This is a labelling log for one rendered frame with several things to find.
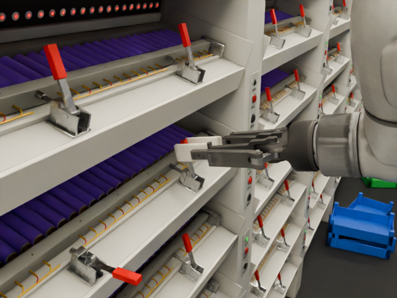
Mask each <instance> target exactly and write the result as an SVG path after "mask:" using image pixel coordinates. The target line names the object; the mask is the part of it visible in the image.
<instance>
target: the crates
mask: <svg viewBox="0 0 397 298"><path fill-rule="evenodd" d="M360 178H361V179H362V180H363V181H364V183H365V184H366V186H367V187H374V188H397V183H394V182H386V181H383V180H379V179H375V178H371V177H360ZM338 205H339V203H338V202H335V203H334V209H333V213H332V215H329V219H328V240H327V246H329V247H333V248H339V249H343V250H348V251H353V252H358V253H361V254H366V255H371V256H374V257H379V258H384V259H388V260H389V258H390V254H391V252H394V250H395V244H396V237H393V236H394V233H395V231H394V230H393V219H394V215H395V213H392V208H393V202H391V201H390V202H389V204H386V203H382V202H378V201H376V200H372V199H369V198H366V197H363V193H361V192H359V195H358V197H357V198H356V199H355V200H354V201H353V202H352V204H351V205H350V206H349V207H348V208H344V207H340V206H338Z"/></svg>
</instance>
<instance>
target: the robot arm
mask: <svg viewBox="0 0 397 298"><path fill-rule="evenodd" d="M350 46H351V53H352V62H353V70H354V75H355V78H356V83H357V87H358V89H359V91H360V94H361V96H362V100H363V107H364V112H352V113H343V114H325V115H322V116H321V117H320V119H319V121H316V120H307V121H295V122H293V123H292V124H291V126H290V128H289V130H287V127H282V128H275V129H263V130H255V131H240V132H231V133H230V135H224V136H222V137H221V136H216V137H190V138H185V139H187V142H188V144H175V145H174V149H175V154H176V158H177V161H208V164H209V167H236V168H250V169H255V170H263V169H265V163H266V162H269V163H279V162H281V161H287V162H289V163H290V165H291V167H292V169H293V170H295V171H319V170H320V171H321V174H323V175H324V176H326V177H371V178H375V179H379V180H383V181H386V182H394V183H397V0H353V3H352V8H351V14H350Z"/></svg>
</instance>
